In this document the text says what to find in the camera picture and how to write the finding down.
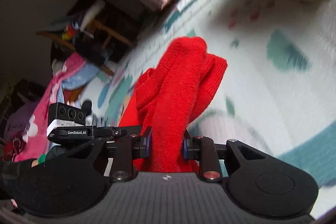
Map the red knit garment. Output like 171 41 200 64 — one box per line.
119 36 227 173

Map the pink and blue blanket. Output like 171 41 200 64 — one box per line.
1 53 100 161

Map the cartoon print play mat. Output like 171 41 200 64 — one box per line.
80 0 335 218

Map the colourful toy on chair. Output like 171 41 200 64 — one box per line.
62 22 79 41

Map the wooden chair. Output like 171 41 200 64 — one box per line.
36 0 138 76

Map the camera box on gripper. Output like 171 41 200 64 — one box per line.
46 102 91 137

